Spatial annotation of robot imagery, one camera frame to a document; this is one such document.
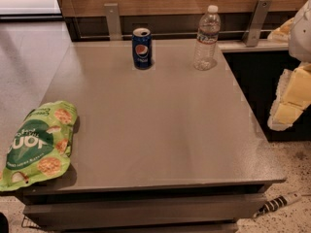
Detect green rice chip bag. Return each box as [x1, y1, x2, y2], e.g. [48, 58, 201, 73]
[0, 101, 78, 192]

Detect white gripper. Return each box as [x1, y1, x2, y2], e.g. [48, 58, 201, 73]
[267, 0, 311, 131]

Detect striped cable on floor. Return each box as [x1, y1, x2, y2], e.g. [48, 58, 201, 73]
[253, 191, 303, 218]

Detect metal bracket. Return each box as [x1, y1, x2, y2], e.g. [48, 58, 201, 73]
[242, 0, 272, 47]
[104, 3, 122, 41]

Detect blue pepsi can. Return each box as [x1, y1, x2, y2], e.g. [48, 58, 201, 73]
[132, 28, 153, 70]

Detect right metal bracket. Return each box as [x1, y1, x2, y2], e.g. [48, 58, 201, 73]
[242, 0, 272, 47]

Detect left metal bracket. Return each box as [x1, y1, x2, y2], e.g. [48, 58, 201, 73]
[104, 3, 122, 41]

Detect clear plastic water bottle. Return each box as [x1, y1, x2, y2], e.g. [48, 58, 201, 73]
[193, 5, 221, 71]

